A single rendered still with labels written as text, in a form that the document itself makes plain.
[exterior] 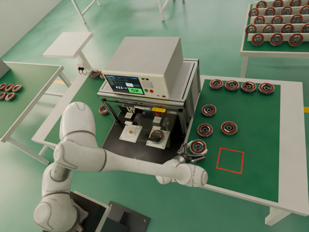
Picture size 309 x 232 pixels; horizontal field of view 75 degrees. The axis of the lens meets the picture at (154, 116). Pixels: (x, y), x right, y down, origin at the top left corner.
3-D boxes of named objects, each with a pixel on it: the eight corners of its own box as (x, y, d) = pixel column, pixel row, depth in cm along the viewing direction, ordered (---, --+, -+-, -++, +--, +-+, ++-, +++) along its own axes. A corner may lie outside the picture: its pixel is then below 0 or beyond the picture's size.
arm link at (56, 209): (53, 236, 121) (25, 234, 103) (54, 205, 131) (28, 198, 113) (78, 227, 120) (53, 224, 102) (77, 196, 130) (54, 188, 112)
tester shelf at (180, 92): (184, 109, 131) (184, 105, 128) (99, 97, 156) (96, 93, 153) (199, 63, 153) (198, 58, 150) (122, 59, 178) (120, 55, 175)
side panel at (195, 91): (193, 117, 165) (190, 90, 139) (190, 117, 166) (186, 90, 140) (201, 92, 178) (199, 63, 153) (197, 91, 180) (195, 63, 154)
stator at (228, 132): (226, 121, 156) (226, 118, 153) (239, 128, 150) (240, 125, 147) (218, 131, 152) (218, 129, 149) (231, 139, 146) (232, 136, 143)
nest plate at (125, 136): (135, 142, 160) (135, 142, 159) (119, 139, 166) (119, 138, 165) (142, 127, 168) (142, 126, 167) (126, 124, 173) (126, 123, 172)
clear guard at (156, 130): (169, 147, 125) (167, 142, 120) (134, 140, 134) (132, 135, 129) (182, 106, 141) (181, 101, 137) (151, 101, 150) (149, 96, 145)
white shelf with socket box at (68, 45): (96, 91, 211) (72, 55, 175) (69, 88, 224) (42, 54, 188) (111, 68, 228) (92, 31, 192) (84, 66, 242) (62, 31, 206)
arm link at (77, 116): (39, 204, 124) (42, 171, 137) (67, 201, 132) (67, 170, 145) (61, 131, 76) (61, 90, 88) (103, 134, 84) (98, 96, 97)
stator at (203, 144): (200, 159, 137) (200, 156, 134) (186, 150, 143) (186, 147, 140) (209, 147, 141) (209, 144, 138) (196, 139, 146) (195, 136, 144)
